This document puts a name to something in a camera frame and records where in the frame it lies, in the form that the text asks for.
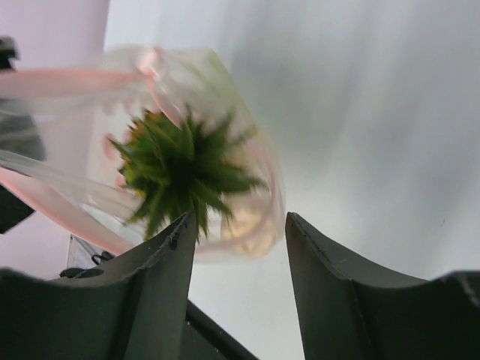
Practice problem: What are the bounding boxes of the clear zip top bag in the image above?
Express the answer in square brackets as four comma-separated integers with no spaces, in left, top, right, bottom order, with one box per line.
[1,46,285,261]

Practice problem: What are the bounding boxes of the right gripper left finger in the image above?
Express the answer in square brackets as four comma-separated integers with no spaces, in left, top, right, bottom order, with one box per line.
[1,213,197,359]

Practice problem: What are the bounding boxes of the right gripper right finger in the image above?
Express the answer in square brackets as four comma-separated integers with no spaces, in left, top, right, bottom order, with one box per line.
[285,212,479,359]

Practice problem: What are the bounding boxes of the orange toy pineapple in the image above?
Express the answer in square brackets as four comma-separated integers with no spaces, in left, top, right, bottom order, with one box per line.
[109,109,267,240]

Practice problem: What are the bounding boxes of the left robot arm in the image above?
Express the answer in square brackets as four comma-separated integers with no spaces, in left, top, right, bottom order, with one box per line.
[1,35,45,235]

